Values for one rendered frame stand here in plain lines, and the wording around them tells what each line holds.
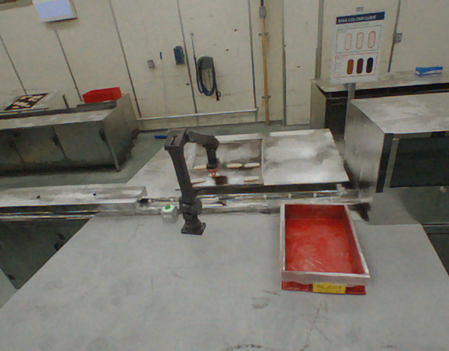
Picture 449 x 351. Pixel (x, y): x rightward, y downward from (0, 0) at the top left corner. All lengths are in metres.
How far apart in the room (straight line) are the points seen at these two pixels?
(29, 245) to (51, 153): 2.59
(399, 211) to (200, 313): 1.02
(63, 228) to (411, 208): 1.99
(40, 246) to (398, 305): 2.11
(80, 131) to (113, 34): 1.99
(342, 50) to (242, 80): 3.09
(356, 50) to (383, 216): 1.22
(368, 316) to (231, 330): 0.48
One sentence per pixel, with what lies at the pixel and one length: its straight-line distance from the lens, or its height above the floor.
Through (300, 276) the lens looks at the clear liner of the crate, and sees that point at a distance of 1.14.
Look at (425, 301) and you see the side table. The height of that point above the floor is 0.82.
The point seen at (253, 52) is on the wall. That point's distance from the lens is 5.09.
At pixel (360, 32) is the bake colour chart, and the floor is 1.60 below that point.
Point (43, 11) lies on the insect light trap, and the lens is 6.08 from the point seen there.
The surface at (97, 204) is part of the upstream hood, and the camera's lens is 1.84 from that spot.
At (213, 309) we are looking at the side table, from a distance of 1.18.
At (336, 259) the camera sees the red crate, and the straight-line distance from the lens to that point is 1.35.
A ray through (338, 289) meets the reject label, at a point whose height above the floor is 0.85.
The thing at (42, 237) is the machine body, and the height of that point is 0.66.
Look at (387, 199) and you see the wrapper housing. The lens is 1.50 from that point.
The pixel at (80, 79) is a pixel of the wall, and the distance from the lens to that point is 6.09.
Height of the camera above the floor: 1.77
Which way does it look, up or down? 30 degrees down
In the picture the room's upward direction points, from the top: 7 degrees counter-clockwise
